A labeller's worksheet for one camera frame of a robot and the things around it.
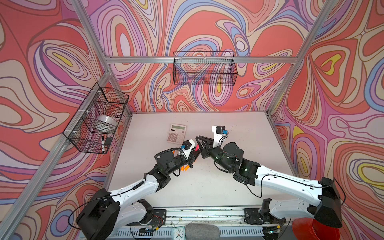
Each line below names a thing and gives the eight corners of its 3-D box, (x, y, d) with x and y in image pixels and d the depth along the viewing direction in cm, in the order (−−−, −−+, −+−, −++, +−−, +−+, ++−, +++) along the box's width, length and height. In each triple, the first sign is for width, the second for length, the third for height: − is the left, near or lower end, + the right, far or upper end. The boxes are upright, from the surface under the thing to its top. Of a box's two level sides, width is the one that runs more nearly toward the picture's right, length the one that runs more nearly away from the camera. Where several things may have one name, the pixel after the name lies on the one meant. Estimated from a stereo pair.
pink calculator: (167, 143, 104) (166, 140, 101) (169, 127, 113) (168, 123, 110) (185, 143, 104) (185, 140, 101) (186, 127, 113) (186, 123, 110)
